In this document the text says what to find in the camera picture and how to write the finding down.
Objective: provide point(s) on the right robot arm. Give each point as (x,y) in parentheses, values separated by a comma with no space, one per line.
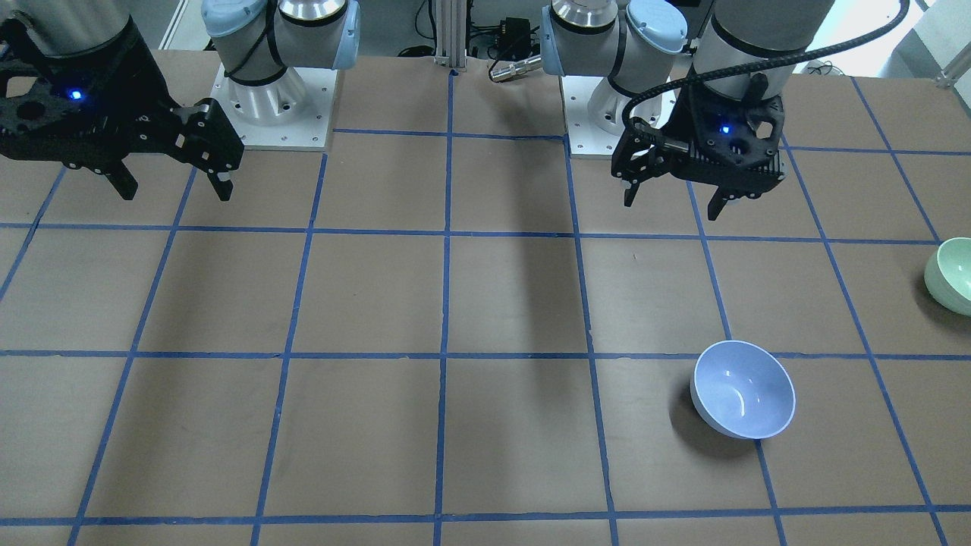
(257,41)

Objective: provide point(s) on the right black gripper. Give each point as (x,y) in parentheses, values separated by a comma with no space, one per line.
(139,92)

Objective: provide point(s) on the silver cable connector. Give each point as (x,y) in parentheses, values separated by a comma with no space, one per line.
(515,69)

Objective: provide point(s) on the black power brick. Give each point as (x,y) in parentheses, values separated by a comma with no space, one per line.
(512,32)

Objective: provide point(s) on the blue ceramic bowl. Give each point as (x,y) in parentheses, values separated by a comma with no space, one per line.
(742,391)

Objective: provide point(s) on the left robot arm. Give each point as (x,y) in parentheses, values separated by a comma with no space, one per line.
(631,46)

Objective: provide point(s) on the aluminium frame post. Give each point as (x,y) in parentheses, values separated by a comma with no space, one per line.
(451,30)

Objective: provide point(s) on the green ceramic bowl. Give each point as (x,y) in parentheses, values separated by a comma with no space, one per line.
(947,275)

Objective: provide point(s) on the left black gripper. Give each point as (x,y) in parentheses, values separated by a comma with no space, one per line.
(680,123)

